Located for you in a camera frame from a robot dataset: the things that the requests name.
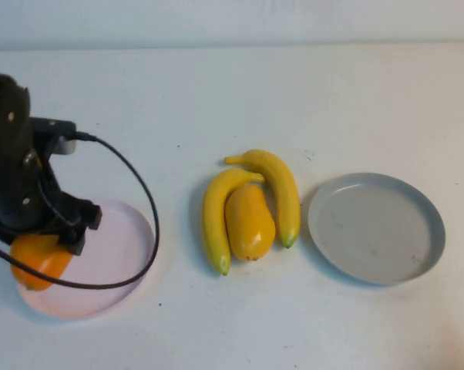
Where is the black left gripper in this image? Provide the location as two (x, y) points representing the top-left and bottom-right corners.
(0, 156), (103, 257)

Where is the orange mango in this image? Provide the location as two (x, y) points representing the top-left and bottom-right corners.
(10, 234), (74, 292)

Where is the yellow mango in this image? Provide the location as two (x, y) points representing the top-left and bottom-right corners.
(224, 183), (277, 262)

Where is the yellow banana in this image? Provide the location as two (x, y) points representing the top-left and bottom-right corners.
(202, 167), (266, 277)
(223, 149), (302, 249)

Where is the pink round plate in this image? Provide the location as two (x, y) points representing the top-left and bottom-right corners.
(16, 198), (156, 321)

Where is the blue-grey round plate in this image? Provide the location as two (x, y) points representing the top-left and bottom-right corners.
(307, 172), (447, 287)

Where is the black cable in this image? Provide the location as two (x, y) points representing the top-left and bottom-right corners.
(0, 130), (161, 290)

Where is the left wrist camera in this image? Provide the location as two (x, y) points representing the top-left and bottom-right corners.
(30, 116), (79, 156)

